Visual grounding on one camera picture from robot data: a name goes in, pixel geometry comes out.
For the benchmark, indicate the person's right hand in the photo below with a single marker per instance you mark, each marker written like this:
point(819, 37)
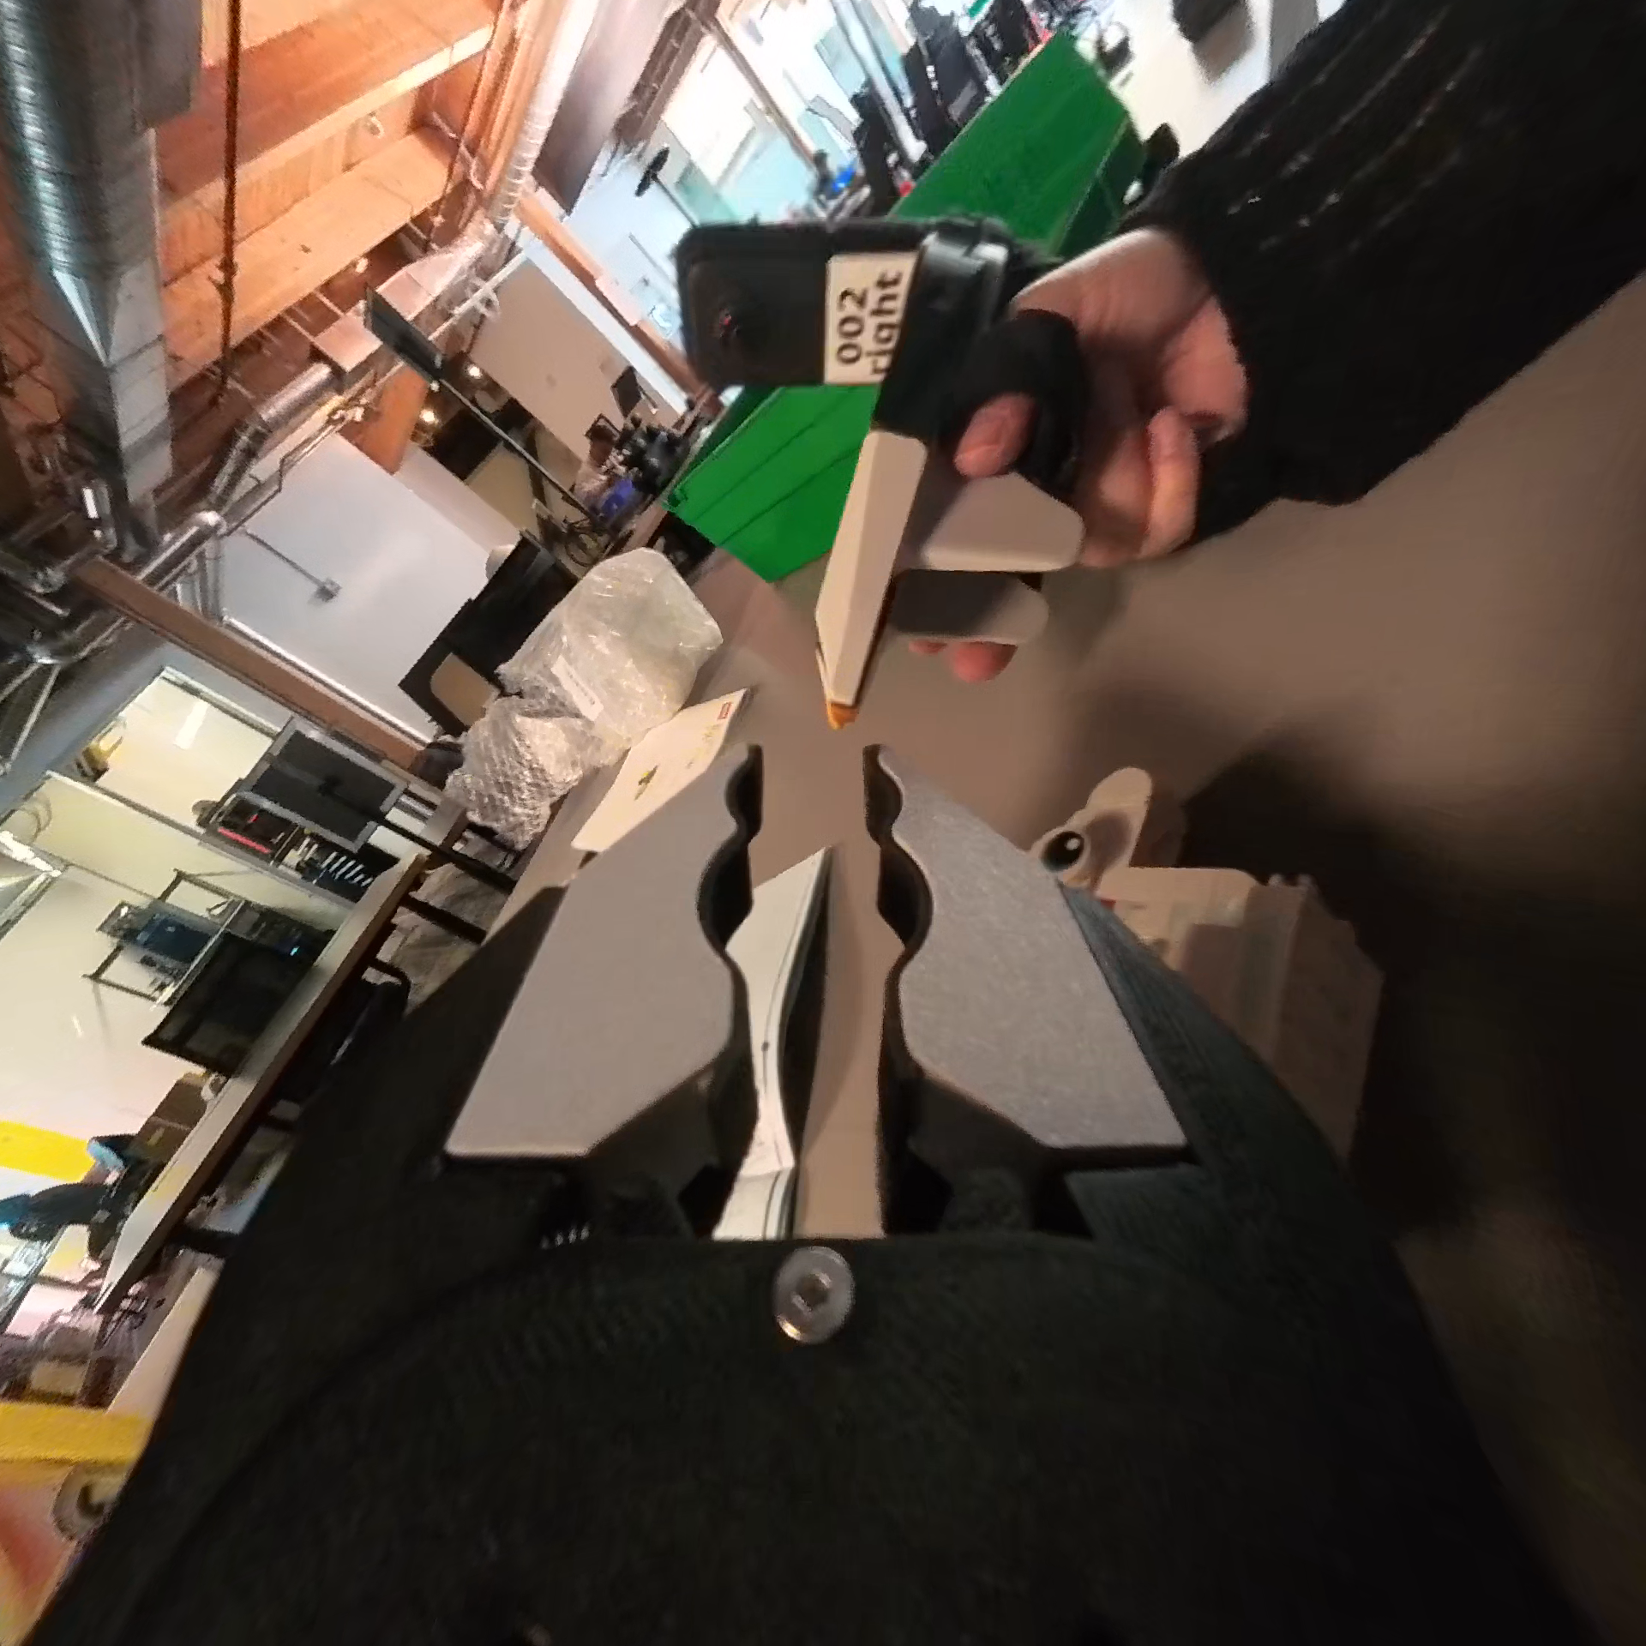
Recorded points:
point(1156, 412)

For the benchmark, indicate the black computer monitor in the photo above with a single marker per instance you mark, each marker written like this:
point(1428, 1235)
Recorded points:
point(322, 786)

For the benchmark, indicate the lego unicorn figure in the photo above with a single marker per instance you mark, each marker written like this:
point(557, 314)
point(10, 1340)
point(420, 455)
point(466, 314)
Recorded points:
point(1117, 825)

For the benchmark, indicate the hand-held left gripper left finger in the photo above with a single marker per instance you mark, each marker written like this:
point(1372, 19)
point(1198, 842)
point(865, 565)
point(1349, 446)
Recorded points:
point(605, 979)

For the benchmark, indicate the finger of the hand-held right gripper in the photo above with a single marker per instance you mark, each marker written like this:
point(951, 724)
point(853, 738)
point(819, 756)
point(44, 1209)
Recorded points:
point(862, 567)

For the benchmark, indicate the green plastic bin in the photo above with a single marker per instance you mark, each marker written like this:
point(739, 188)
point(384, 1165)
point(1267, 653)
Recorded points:
point(785, 476)

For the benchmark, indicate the silver ventilation duct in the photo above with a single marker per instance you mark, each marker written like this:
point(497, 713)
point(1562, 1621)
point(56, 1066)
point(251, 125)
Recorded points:
point(84, 244)

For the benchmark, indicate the white instruction leaflet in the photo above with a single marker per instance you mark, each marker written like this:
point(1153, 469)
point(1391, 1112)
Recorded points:
point(657, 780)

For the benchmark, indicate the black office chair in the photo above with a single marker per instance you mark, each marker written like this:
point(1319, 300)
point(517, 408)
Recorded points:
point(482, 630)

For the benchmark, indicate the open instruction booklet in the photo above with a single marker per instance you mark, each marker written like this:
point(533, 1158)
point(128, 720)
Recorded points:
point(787, 1017)

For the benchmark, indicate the long grey table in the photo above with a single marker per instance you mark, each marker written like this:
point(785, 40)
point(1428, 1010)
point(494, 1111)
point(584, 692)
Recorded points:
point(269, 1067)

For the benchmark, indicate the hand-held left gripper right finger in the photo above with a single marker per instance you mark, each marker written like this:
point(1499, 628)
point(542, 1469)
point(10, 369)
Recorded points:
point(1018, 1003)

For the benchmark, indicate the person's right forearm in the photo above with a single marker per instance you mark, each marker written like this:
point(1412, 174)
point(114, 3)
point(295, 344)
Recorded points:
point(1389, 230)

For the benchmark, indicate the clear bubble wrap bag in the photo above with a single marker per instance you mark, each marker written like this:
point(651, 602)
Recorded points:
point(528, 772)
point(617, 630)

